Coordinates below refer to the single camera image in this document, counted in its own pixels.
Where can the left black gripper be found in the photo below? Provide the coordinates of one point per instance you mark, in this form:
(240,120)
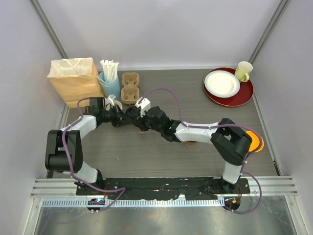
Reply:
(121,119)

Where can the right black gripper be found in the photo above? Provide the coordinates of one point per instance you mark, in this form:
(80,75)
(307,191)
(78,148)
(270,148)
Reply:
(142,126)

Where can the brown paper cup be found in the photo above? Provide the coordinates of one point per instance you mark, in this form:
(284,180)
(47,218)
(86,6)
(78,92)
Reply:
(190,143)
(141,131)

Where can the brown paper bag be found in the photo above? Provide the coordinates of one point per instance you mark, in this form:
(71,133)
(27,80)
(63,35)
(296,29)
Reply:
(75,79)

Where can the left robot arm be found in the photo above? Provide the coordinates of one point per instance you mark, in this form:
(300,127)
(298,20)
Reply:
(64,152)

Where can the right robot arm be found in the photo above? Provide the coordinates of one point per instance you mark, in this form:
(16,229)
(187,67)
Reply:
(231,142)

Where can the stack of black lids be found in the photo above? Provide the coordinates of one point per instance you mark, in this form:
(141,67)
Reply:
(133,113)

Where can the stack of paper cups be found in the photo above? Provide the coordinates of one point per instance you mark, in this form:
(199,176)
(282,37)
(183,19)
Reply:
(118,104)

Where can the cardboard cup carrier stack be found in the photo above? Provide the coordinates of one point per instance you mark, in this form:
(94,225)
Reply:
(130,91)

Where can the light blue straw holder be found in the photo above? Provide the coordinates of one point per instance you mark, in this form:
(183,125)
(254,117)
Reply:
(110,88)

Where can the white paper plate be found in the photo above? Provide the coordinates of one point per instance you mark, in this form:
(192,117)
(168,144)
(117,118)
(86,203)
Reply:
(222,84)

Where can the red round tray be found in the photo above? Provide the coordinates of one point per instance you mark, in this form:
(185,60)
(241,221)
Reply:
(243,96)

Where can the pale yellow mug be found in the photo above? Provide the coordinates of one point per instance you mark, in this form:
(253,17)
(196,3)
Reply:
(243,71)

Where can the orange bowl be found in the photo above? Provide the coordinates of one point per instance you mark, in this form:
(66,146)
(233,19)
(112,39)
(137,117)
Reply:
(257,143)

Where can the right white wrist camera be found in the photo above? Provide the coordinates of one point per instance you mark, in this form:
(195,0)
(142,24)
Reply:
(143,105)

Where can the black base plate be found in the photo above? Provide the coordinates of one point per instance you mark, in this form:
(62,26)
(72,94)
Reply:
(164,189)

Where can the aluminium frame rail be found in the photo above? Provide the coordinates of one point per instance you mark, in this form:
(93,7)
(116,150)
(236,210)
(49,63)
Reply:
(67,193)

